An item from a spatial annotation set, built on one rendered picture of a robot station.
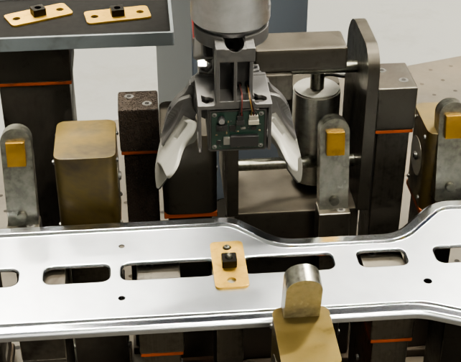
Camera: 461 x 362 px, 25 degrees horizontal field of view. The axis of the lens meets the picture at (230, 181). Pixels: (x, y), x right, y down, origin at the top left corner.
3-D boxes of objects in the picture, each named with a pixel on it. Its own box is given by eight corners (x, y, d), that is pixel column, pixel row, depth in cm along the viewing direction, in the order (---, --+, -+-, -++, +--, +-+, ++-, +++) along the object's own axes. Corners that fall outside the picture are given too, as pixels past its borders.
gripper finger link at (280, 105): (271, 156, 109) (222, 99, 104) (268, 146, 110) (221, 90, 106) (308, 131, 108) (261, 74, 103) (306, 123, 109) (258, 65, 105)
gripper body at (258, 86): (195, 159, 101) (193, 47, 94) (190, 113, 108) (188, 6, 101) (273, 155, 102) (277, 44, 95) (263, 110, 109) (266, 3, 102)
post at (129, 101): (133, 354, 150) (117, 110, 128) (133, 331, 154) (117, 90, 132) (169, 352, 150) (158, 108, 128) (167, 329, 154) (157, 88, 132)
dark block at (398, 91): (355, 345, 151) (378, 88, 128) (347, 314, 157) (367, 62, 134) (390, 343, 152) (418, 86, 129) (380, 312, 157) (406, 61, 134)
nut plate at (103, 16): (87, 25, 134) (87, 16, 133) (83, 13, 137) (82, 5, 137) (151, 18, 136) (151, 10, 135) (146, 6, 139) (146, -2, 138)
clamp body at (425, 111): (399, 359, 149) (426, 134, 129) (383, 310, 158) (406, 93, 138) (444, 357, 150) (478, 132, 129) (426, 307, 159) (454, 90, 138)
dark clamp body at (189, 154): (169, 371, 147) (159, 137, 126) (166, 316, 157) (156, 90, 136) (220, 368, 148) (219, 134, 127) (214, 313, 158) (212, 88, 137)
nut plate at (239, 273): (250, 287, 115) (250, 279, 114) (215, 289, 115) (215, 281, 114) (242, 242, 122) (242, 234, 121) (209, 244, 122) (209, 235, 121)
